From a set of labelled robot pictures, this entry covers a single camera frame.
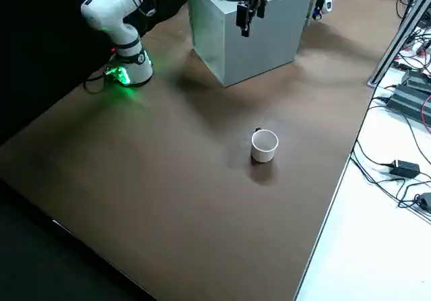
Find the small black power adapter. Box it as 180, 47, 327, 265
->
389, 159, 421, 177
416, 192, 431, 211

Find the black base cable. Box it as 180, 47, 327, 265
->
82, 65, 114, 95

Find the black desk cable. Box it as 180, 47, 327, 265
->
349, 139, 393, 185

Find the red cable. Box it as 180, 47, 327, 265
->
420, 95, 431, 127

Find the aluminium frame post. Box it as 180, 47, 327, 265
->
366, 0, 431, 87

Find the white mug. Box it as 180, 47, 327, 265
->
250, 127, 279, 163

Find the grey drawer cabinet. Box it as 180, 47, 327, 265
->
185, 0, 314, 87

